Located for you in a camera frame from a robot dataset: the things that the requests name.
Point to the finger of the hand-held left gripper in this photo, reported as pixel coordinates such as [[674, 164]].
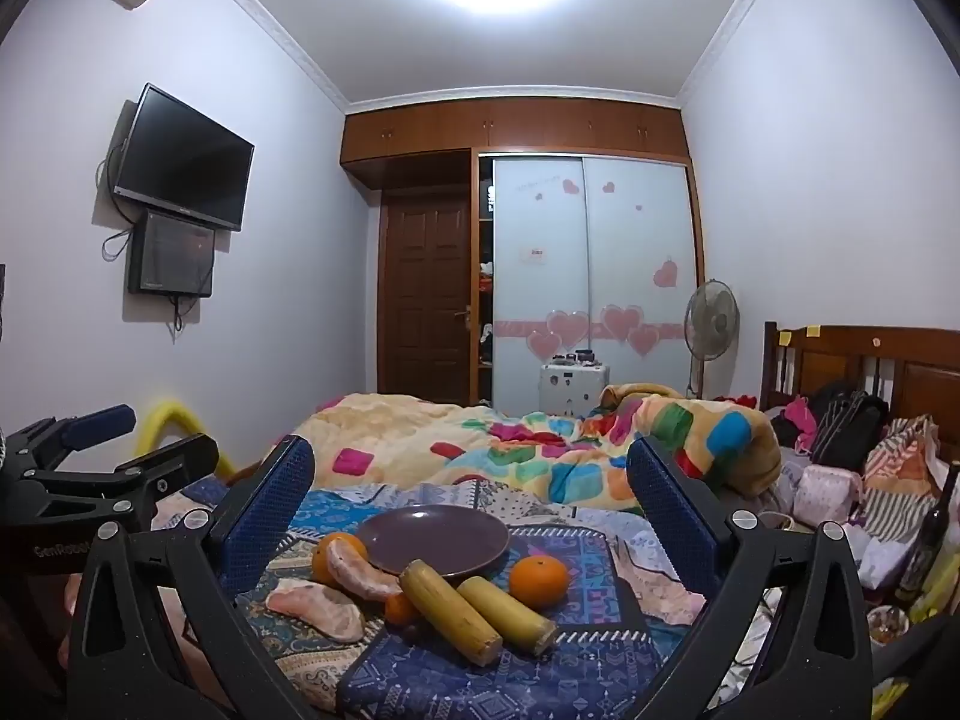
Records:
[[97, 425], [176, 461]]

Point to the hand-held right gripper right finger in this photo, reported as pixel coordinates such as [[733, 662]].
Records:
[[667, 514]]

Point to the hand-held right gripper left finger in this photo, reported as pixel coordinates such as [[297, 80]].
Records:
[[277, 499]]

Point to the large orange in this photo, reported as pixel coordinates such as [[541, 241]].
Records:
[[538, 583], [326, 551]]

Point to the peeled pomelo piece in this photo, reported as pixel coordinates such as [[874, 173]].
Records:
[[360, 574], [319, 607]]

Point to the purple plate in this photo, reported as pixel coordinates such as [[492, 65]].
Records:
[[435, 540]]

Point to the small orange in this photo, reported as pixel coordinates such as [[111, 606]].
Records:
[[400, 610]]

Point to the yellow sugarcane piece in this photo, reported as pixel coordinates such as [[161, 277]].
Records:
[[510, 615], [450, 611]]

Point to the yellow foam tube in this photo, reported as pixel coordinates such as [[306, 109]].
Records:
[[161, 416]]

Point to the colourful patchwork blanket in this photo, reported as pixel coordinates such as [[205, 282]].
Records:
[[420, 435]]

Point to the white box appliance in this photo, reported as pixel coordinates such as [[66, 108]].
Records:
[[570, 390]]

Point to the pink patterned pouch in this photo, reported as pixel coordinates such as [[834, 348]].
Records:
[[825, 495]]

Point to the black bag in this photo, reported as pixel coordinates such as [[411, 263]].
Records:
[[847, 420]]

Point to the standing fan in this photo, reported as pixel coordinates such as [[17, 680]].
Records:
[[711, 315]]

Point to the striped bag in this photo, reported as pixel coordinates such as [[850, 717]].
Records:
[[896, 480]]

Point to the brown wooden door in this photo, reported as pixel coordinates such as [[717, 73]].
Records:
[[424, 292]]

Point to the blue patterned bed sheet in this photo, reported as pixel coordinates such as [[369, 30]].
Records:
[[450, 690]]

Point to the dark glass bottle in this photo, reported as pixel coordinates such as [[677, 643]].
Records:
[[930, 540]]

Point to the yellow plastic bag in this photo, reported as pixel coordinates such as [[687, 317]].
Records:
[[937, 585]]

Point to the wooden headboard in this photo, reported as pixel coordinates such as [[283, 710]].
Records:
[[922, 382]]

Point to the wooden wardrobe with heart stickers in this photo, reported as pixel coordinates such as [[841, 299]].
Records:
[[525, 124]]

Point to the small wall-mounted monitor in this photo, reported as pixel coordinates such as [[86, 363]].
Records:
[[171, 251]]

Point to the wall-mounted black television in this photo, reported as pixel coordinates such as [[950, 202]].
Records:
[[184, 157]]

